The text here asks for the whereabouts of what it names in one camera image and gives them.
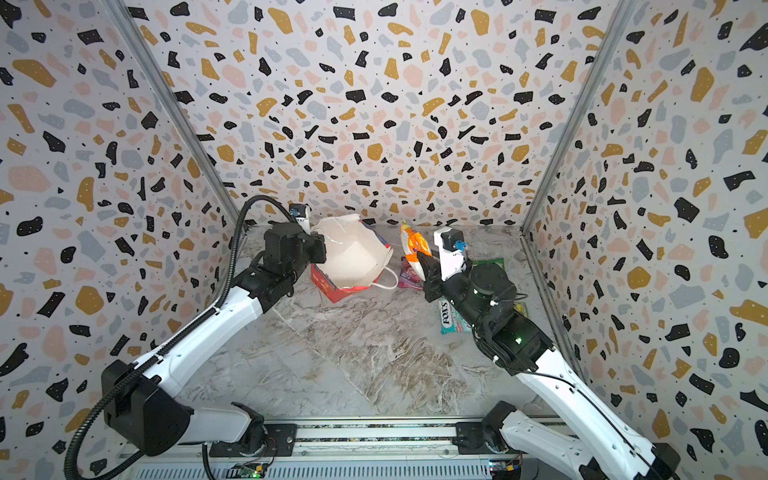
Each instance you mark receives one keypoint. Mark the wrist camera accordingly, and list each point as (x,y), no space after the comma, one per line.
(301,214)
(451,247)

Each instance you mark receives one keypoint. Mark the orange fruits candy bag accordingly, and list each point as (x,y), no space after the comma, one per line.
(414,244)

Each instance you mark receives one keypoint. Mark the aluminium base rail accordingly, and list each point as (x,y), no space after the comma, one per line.
(355,448)

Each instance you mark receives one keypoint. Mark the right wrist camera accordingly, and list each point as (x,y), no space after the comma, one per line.
(451,247)

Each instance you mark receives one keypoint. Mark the corner aluminium post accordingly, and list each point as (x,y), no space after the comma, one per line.
(119,14)
(616,26)

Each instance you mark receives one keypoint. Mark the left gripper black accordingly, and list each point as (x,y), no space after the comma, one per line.
(316,243)

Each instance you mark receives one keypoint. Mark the right corner aluminium post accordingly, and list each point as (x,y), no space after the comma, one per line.
(616,26)

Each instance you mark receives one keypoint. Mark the pink berries candy bag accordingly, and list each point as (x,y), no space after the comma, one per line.
(408,277)

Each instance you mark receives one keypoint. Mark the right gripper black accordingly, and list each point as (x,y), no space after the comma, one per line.
(435,280)

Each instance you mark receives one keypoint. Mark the left circuit board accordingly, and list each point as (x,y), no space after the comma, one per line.
(252,470)

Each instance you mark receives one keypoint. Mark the circuit board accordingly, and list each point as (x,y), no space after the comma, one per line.
(252,470)
(505,469)

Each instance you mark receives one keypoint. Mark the left corner aluminium post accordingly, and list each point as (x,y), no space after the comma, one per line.
(119,14)

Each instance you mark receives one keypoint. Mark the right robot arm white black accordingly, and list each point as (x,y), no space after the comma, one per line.
(601,445)

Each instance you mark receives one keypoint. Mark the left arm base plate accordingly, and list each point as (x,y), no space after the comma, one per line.
(266,441)

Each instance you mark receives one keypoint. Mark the red paper bag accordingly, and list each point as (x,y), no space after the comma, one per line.
(357,258)

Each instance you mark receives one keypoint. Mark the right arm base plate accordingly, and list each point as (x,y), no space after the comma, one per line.
(477,438)

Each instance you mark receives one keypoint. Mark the teal mint candy bag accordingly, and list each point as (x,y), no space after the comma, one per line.
(451,321)

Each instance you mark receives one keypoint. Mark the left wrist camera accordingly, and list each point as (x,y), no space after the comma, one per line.
(301,214)

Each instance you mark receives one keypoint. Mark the right circuit board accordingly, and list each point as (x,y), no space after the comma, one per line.
(505,469)

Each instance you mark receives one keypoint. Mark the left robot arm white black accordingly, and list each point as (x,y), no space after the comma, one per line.
(149,414)

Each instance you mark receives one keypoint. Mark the green snack pack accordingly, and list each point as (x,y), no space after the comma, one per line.
(521,310)

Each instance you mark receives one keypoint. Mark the green yellow candy bag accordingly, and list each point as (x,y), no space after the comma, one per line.
(497,261)

